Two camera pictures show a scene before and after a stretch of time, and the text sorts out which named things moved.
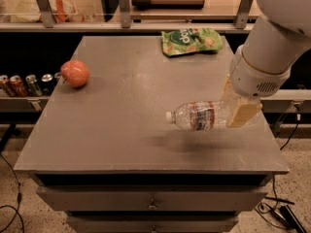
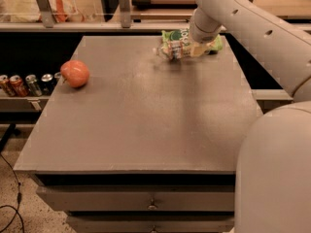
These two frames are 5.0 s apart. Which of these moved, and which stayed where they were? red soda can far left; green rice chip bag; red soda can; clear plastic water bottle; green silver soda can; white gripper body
Moved: white gripper body; clear plastic water bottle
Stayed: green silver soda can; red soda can far left; green rice chip bag; red soda can
